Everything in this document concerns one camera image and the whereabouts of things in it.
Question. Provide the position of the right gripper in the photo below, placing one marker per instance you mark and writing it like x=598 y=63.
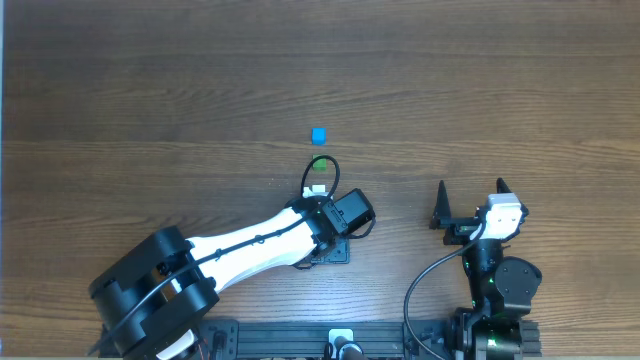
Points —
x=462 y=230

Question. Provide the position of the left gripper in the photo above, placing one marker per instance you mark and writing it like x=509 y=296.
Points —
x=336 y=252

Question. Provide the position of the green cube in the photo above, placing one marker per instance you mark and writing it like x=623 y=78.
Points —
x=319 y=164

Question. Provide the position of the blue cube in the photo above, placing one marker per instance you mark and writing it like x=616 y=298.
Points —
x=318 y=136

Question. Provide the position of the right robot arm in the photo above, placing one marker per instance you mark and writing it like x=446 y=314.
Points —
x=517 y=285

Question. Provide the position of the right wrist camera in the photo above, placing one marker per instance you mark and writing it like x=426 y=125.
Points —
x=500 y=215

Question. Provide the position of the mounting rail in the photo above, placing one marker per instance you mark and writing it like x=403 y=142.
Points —
x=280 y=340

